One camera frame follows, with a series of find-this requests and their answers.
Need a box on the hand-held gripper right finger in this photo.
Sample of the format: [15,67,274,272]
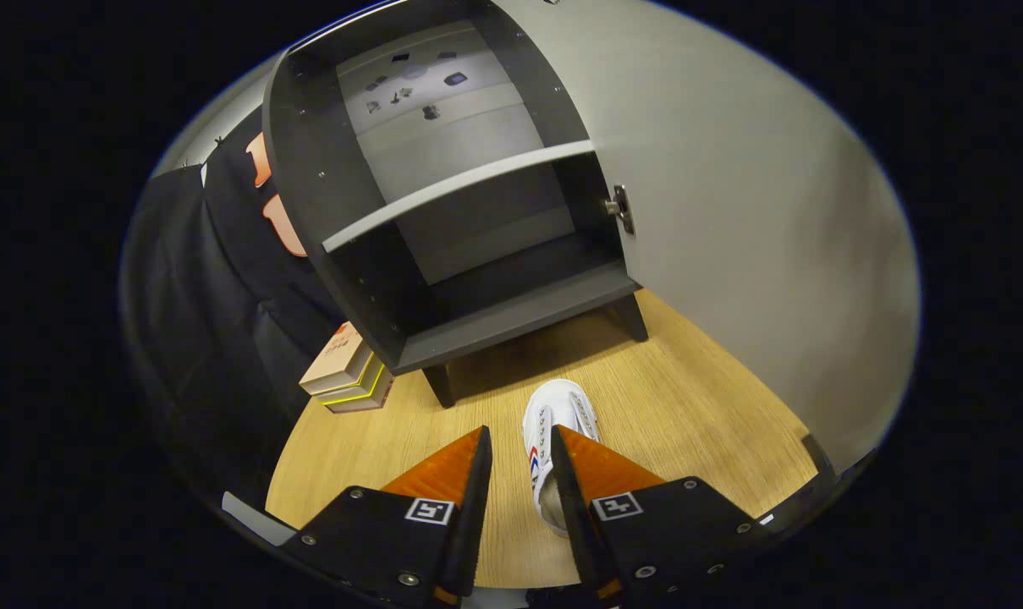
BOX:
[550,425,770,609]

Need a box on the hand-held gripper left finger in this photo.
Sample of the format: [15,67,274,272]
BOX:
[281,425,493,609]

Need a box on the white canvas shoe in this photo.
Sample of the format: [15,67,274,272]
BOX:
[521,378,601,540]

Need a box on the dark grey shoe cabinet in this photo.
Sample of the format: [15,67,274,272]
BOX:
[261,0,652,409]

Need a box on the beige shoe cabinet door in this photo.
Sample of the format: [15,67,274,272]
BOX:
[494,0,922,475]

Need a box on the brown book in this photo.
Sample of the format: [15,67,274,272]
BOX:
[325,370,393,414]

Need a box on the black backdrop cloth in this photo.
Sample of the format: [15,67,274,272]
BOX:
[120,106,351,508]

